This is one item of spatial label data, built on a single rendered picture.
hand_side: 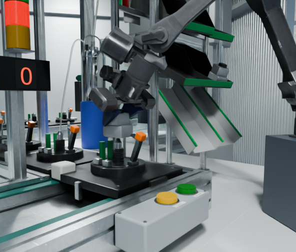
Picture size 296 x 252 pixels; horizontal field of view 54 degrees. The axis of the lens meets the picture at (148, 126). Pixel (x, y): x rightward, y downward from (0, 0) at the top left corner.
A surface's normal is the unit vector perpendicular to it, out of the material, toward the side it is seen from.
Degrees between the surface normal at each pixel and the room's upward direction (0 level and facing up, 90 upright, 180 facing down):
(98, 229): 90
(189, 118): 45
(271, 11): 90
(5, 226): 0
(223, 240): 0
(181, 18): 90
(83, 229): 90
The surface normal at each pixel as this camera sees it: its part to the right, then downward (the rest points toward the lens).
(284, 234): 0.00, -1.00
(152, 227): 0.77, 0.06
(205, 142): 0.46, -0.65
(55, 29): 0.23, 0.10
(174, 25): 0.37, -0.24
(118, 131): -0.63, 0.08
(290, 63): 0.00, 0.10
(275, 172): -0.97, 0.02
